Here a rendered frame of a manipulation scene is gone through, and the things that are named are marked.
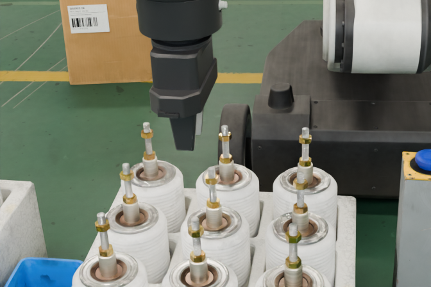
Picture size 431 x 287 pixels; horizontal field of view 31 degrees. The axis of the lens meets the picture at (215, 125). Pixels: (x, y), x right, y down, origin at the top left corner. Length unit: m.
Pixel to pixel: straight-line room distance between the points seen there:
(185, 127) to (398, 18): 0.51
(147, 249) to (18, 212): 0.31
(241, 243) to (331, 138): 0.42
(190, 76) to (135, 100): 1.22
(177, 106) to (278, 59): 1.00
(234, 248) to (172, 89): 0.33
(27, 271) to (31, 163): 0.53
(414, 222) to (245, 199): 0.24
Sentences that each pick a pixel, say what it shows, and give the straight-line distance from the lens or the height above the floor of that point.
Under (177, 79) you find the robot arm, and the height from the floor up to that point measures 0.55.
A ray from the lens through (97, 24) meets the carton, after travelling 2.07.
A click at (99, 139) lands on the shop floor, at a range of 1.86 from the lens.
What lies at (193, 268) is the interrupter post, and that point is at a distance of 0.99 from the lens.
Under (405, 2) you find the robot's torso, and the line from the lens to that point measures 1.27.
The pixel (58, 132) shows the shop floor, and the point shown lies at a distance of 1.92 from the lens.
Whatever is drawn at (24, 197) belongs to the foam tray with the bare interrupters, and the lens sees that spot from 1.36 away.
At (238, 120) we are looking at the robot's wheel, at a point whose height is 0.19.
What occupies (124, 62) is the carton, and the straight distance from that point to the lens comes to 2.11.
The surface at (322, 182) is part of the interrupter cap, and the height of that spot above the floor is 0.25.
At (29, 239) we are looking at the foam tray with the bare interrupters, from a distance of 1.39.
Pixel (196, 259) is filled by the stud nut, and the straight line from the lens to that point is 0.98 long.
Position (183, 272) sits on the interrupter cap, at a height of 0.25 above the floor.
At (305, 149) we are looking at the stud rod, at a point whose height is 0.31.
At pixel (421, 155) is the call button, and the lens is 1.11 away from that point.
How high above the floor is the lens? 0.89
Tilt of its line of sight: 28 degrees down
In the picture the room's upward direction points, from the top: 3 degrees counter-clockwise
